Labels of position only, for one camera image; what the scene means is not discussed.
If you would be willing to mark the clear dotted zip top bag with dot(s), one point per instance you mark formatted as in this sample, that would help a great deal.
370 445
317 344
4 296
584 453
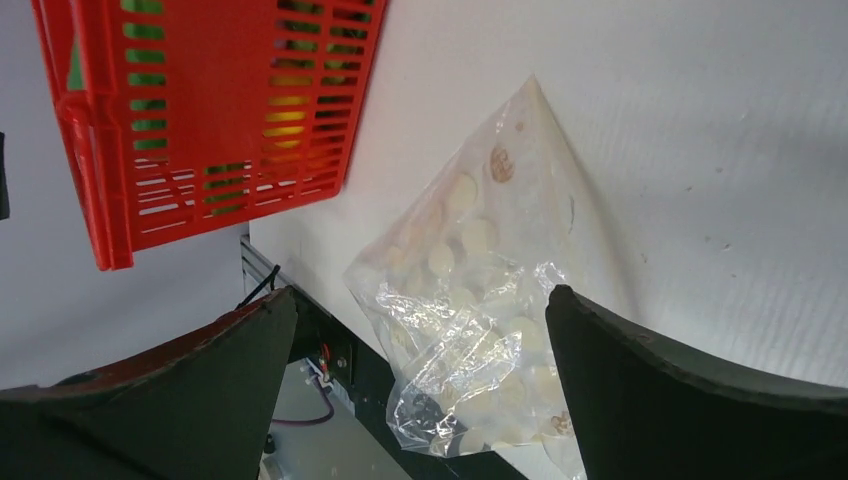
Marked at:
456 289

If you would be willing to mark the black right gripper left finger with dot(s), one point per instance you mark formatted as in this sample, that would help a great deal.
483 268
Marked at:
196 407

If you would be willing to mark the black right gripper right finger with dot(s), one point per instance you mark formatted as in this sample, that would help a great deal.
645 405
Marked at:
645 406

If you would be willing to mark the red plastic basket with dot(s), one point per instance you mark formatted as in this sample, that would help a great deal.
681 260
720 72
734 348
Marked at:
179 118

